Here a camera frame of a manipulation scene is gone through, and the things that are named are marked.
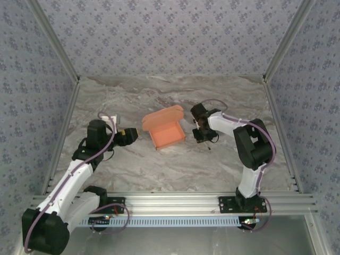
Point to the aluminium table side rail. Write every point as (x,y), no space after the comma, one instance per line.
(66,119)
(277,117)

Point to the grey metal sheet panel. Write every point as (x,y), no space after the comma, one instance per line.
(172,241)

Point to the aluminium frame post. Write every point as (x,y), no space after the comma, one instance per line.
(53,42)
(289,40)

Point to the salmon orange paper box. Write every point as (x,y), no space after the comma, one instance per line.
(167,132)

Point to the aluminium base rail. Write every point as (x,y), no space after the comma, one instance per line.
(172,202)

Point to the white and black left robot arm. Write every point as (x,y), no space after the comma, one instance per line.
(66,186)

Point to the small black circuit board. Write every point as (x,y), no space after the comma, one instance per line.
(99,221)
(249,222)

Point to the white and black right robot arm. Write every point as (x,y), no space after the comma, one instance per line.
(255,143)

